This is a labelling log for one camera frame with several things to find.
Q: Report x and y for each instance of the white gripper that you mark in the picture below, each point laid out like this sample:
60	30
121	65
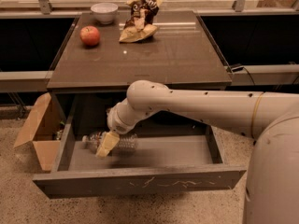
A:
117	122

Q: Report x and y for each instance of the clear plastic water bottle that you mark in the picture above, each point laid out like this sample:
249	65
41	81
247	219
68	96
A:
127	143

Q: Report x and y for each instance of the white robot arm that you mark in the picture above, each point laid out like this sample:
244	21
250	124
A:
272	119

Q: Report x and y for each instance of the open grey top drawer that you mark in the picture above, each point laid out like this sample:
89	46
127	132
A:
173	154

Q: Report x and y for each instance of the grey cabinet with glossy top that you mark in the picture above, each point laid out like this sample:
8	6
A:
180	56

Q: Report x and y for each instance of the brown cardboard box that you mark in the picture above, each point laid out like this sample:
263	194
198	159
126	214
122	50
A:
43	129

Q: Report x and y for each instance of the red apple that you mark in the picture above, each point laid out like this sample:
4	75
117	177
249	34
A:
90	36

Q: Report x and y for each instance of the crumpled brown chip bag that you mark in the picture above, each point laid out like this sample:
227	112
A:
140	25

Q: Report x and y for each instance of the white ceramic bowl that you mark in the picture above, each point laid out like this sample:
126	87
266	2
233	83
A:
105	13

